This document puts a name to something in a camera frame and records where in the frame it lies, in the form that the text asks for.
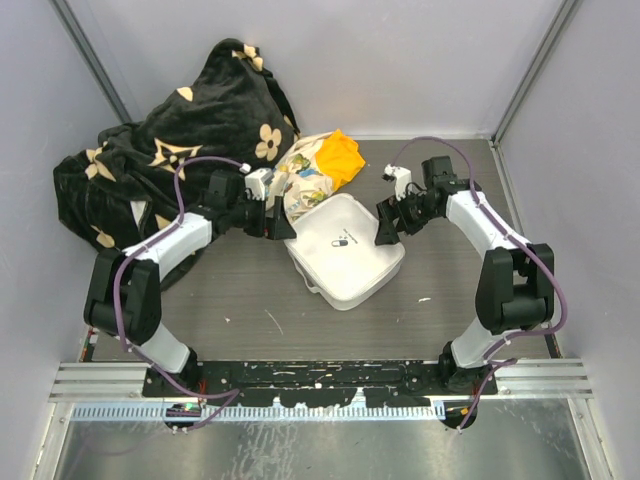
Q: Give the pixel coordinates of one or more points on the yellow cloth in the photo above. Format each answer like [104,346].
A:
[339,158]

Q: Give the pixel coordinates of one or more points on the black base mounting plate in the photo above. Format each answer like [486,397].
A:
[384,383]

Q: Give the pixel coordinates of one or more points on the grey medicine kit case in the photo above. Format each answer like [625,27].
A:
[335,252]

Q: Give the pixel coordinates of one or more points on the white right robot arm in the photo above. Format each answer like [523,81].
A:
[514,292]

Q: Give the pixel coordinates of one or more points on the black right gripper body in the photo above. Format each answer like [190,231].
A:
[413,211]

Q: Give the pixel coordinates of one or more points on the aluminium frame rail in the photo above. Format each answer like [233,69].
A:
[98,381]

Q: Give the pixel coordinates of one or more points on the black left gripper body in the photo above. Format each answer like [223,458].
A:
[248,215]

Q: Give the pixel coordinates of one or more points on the black floral fleece blanket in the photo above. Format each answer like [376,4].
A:
[125,189]

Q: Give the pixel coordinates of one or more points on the white slotted cable duct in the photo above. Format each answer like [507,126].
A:
[189,413]

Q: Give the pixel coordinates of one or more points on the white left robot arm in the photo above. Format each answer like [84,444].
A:
[124,296]

